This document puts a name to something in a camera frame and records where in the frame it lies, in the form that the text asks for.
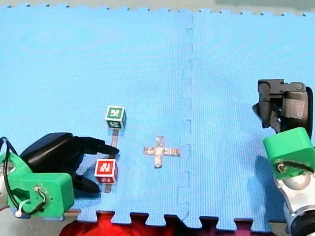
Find red cube white marks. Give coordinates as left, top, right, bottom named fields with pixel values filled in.
left=94, top=158, right=119, bottom=184

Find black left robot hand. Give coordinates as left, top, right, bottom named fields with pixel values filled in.
left=19, top=132, right=120, bottom=194

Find green cube white marks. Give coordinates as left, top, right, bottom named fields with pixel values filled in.
left=104, top=105, right=127, bottom=130

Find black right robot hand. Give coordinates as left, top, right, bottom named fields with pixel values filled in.
left=252, top=79, right=315, bottom=135

